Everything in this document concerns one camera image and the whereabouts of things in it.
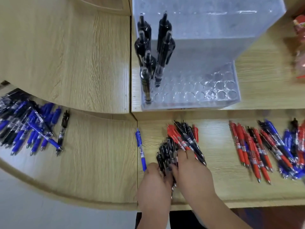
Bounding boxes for person's left hand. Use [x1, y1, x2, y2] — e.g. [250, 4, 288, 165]
[136, 162, 175, 213]

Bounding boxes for person's right hand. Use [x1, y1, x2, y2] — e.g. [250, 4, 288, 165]
[170, 149, 219, 208]

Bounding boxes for blue click pen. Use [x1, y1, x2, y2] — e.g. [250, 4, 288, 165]
[135, 128, 148, 172]

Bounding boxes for pile of black red pens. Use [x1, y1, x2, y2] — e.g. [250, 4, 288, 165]
[156, 120, 207, 189]

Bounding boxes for pile of red blue pens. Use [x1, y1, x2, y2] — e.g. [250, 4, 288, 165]
[228, 118, 305, 186]

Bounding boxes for clear tiered pen holder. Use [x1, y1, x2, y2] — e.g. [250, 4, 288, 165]
[132, 0, 287, 111]

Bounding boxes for cluster of black pens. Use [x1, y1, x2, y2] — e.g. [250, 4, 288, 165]
[134, 11, 177, 104]

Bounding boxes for pile of blue black pens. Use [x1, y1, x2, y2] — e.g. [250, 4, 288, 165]
[0, 89, 70, 157]

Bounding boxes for person's left forearm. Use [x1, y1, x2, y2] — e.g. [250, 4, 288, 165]
[136, 208, 173, 229]

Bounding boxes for person's black trousers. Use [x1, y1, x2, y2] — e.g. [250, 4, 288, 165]
[135, 210, 199, 229]

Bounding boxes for clear bag of red candies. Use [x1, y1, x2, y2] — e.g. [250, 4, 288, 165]
[292, 14, 305, 80]

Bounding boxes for wooden round tier stand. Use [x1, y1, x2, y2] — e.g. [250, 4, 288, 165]
[69, 0, 132, 16]

